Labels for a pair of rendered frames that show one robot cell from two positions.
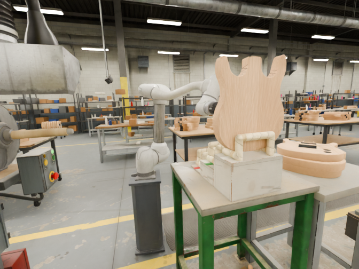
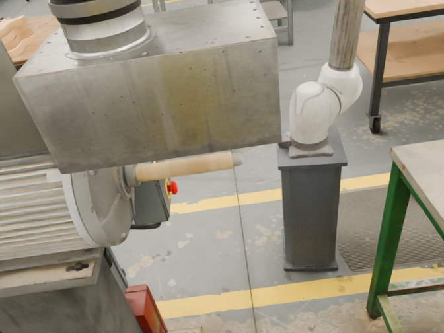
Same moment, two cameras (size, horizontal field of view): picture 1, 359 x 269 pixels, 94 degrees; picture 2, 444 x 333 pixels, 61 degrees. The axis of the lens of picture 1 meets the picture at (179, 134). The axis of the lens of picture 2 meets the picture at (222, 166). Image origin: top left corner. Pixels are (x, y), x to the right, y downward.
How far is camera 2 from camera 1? 0.48 m
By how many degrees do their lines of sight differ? 32
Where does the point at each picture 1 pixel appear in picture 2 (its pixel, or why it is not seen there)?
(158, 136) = (344, 55)
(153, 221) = (321, 226)
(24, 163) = not seen: hidden behind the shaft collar
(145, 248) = (302, 263)
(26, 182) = (137, 209)
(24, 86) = (196, 141)
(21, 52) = (188, 72)
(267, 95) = not seen: outside the picture
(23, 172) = not seen: hidden behind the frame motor
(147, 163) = (318, 125)
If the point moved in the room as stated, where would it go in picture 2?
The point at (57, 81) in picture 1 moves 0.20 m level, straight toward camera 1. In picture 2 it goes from (261, 121) to (368, 222)
